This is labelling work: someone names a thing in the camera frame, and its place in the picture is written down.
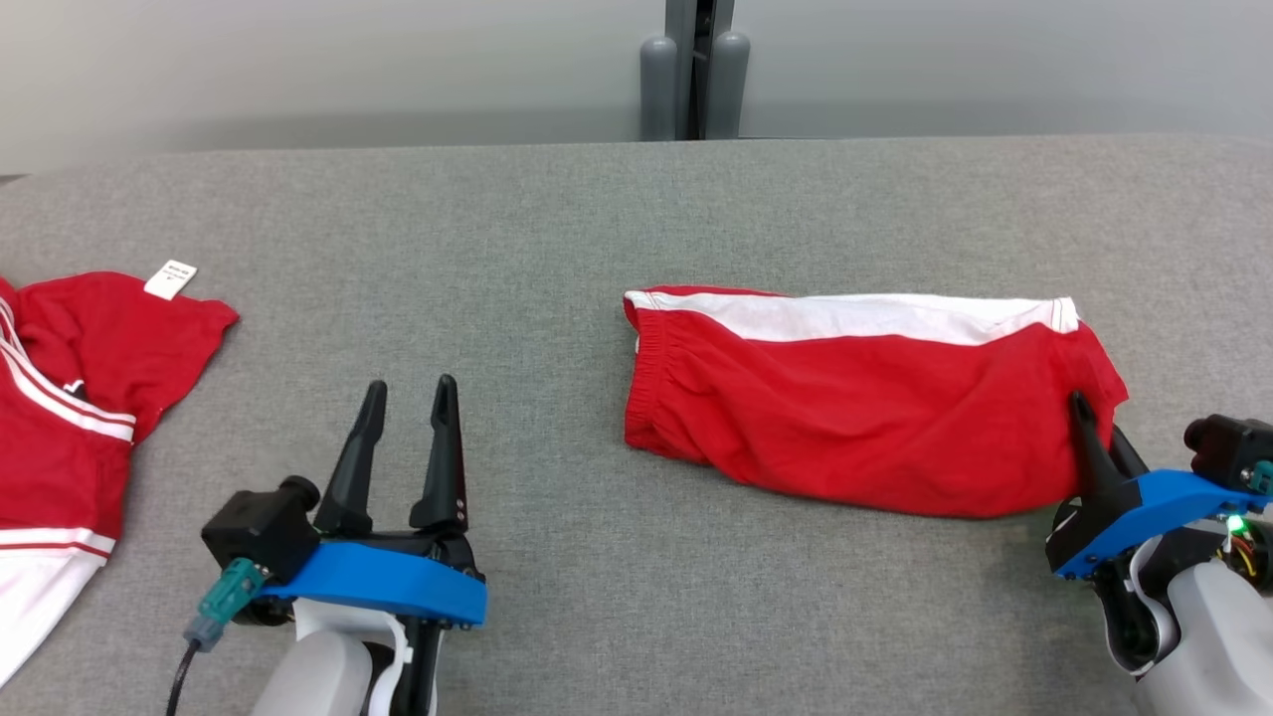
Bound grey metal partition post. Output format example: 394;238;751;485
639;0;752;142

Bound black left camera cable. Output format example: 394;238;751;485
164;641;202;716

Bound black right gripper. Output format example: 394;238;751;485
1046;391;1156;574

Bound red shorts with white stripe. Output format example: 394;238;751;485
624;286;1131;520

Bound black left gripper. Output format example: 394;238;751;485
314;374;486;579

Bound red and white basketball jersey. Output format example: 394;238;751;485
0;261;240;689

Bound teal left camera cable connector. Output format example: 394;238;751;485
184;557;266;653

